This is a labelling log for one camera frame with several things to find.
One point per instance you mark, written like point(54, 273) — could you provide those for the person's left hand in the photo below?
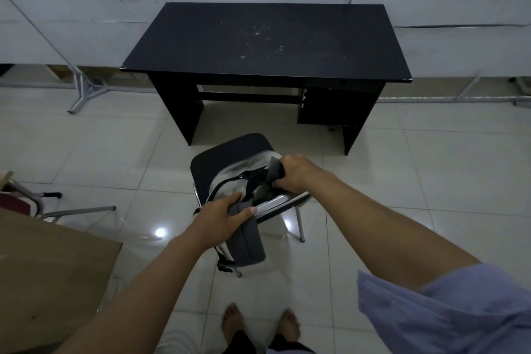
point(215, 219)

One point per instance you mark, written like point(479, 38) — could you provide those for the person's right hand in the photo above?
point(298, 173)

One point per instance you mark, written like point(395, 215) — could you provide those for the person's left thumb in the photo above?
point(244, 214)

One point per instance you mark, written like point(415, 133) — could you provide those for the person's right fingers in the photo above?
point(283, 171)

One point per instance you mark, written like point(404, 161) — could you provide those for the grey backpack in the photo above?
point(244, 208)

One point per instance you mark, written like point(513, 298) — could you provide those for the person's left forearm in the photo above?
point(141, 295)

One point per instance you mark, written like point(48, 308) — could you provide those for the person's right forearm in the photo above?
point(385, 233)

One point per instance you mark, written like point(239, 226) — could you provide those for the person's left foot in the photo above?
point(231, 320)

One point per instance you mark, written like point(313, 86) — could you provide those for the person's foot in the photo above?
point(289, 324)
point(231, 320)

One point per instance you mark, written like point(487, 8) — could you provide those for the person's right foot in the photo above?
point(289, 324)

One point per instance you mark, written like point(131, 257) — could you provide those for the black wooden desk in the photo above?
point(265, 42)

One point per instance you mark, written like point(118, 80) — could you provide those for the person's black trousers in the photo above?
point(269, 345)

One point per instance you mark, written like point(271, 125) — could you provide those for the grey metal partition stand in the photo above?
point(83, 90)

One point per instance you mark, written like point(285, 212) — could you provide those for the brown wooden table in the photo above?
point(45, 275)

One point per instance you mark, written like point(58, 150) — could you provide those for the red seat metal chair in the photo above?
point(25, 200)

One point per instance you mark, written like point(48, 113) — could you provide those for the person's lilac sleeve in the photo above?
point(452, 312)

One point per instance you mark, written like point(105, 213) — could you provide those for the black metal frame chair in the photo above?
point(232, 154)

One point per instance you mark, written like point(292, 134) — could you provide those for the grey metal floor rail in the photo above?
point(452, 98)

